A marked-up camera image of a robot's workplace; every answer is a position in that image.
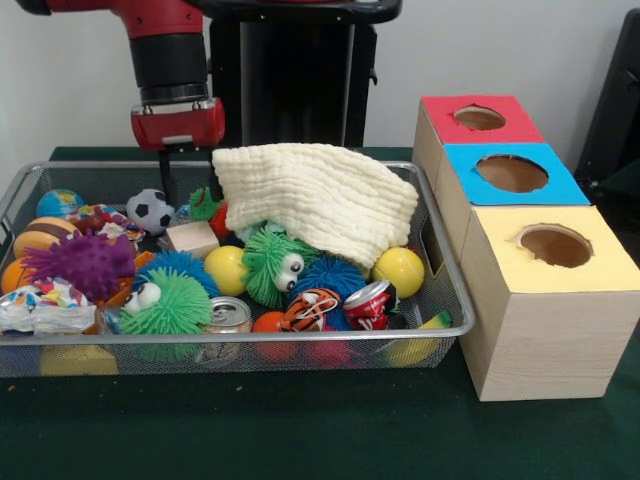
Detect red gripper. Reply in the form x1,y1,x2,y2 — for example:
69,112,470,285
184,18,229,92
130,97,226,206

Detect clear plastic bottle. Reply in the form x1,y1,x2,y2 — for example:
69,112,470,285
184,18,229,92
169,203,195,227

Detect cream knitted cloth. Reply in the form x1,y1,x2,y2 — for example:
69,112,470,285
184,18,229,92
212,143,420,271

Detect red soda can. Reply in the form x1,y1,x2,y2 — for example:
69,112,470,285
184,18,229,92
342,279,399,332

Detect clear mesh bin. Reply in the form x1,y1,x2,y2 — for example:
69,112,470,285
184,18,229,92
0,159,476,379

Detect wooden box with three holes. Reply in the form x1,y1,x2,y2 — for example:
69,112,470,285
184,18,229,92
412,94,640,402

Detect small soccer ball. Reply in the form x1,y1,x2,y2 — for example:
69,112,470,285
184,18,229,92
125,188,175,237

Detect wooden cube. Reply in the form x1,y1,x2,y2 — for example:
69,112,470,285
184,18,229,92
164,221,221,260

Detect green spiky ball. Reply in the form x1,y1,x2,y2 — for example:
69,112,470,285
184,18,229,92
118,267,214,335
242,224,321,307

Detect globe ball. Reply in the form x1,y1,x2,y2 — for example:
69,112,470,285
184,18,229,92
35,188,86,220

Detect purple spiky ball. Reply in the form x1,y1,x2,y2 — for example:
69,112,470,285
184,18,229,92
22,232,136,304

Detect burger toy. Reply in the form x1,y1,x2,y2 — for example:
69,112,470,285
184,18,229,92
13,215,81,259

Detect yellow ball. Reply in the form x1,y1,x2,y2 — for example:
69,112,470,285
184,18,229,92
371,247,425,300

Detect black stand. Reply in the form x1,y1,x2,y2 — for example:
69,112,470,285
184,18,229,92
573,8,640,236

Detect dark green side tablecloth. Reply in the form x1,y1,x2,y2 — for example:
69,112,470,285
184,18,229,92
599,158,640,195

